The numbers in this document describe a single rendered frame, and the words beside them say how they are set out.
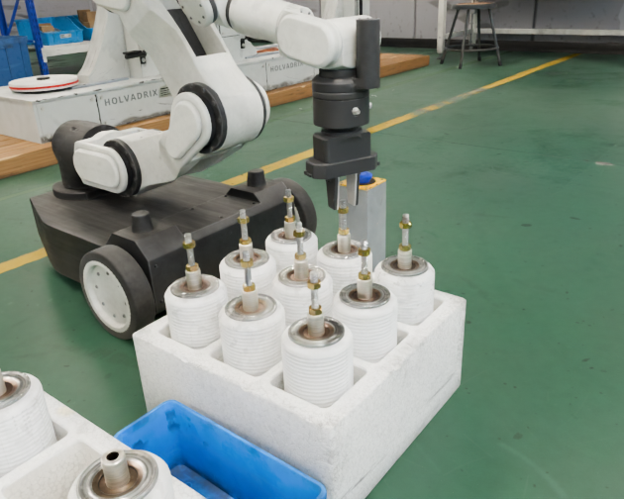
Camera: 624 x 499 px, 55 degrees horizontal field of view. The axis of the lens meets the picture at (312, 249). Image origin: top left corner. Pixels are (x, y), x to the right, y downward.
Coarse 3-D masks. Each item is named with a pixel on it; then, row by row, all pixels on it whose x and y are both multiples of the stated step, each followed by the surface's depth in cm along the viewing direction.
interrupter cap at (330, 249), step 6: (324, 246) 104; (330, 246) 104; (336, 246) 104; (354, 246) 104; (360, 246) 104; (324, 252) 102; (330, 252) 102; (336, 252) 102; (342, 252) 102; (348, 252) 102; (354, 252) 101; (336, 258) 100; (342, 258) 100; (348, 258) 100
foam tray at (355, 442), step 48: (144, 336) 94; (432, 336) 92; (144, 384) 98; (192, 384) 89; (240, 384) 81; (384, 384) 82; (432, 384) 96; (240, 432) 85; (288, 432) 78; (336, 432) 74; (384, 432) 85; (336, 480) 77
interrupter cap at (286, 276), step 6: (282, 270) 96; (288, 270) 96; (318, 270) 96; (282, 276) 94; (288, 276) 94; (294, 276) 95; (318, 276) 94; (324, 276) 93; (282, 282) 92; (288, 282) 92; (294, 282) 92; (300, 282) 92; (306, 282) 92
